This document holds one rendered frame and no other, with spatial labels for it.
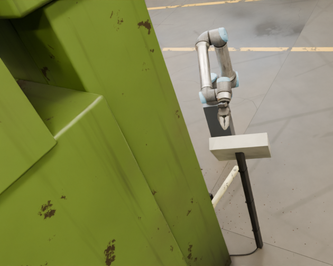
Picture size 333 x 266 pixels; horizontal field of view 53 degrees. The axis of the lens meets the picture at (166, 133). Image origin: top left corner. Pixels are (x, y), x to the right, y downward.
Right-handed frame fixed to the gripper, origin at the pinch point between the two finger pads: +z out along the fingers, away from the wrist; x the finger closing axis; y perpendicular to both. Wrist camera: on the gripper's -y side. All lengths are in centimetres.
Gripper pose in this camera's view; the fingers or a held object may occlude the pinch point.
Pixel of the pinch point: (224, 127)
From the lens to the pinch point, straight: 220.9
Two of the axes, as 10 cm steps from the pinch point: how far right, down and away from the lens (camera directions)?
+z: -0.2, 9.5, -3.2
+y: 3.4, 3.1, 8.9
